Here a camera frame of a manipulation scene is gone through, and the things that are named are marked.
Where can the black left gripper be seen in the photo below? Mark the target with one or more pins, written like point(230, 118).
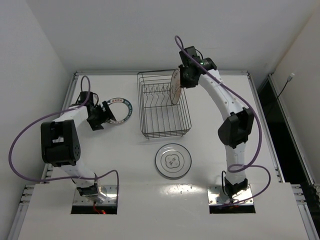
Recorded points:
point(99, 115)

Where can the grey rimmed clear plate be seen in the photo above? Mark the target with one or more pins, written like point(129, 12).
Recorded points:
point(173, 161)

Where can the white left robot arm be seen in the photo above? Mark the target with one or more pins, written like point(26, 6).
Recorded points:
point(60, 145)

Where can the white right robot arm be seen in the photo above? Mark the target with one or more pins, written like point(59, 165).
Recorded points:
point(237, 115)

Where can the grey wire dish rack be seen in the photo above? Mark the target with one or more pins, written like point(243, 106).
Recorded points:
point(159, 117)

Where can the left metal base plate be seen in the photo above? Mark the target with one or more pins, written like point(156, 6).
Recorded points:
point(101, 195)

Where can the metal base plate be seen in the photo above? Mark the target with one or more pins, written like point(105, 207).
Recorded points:
point(216, 197)
point(101, 195)

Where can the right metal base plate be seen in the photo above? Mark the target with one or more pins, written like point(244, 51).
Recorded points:
point(216, 197)

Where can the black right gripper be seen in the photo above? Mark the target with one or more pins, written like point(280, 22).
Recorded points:
point(186, 75)

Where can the green rimmed white plate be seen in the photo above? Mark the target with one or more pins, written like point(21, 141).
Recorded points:
point(121, 108)

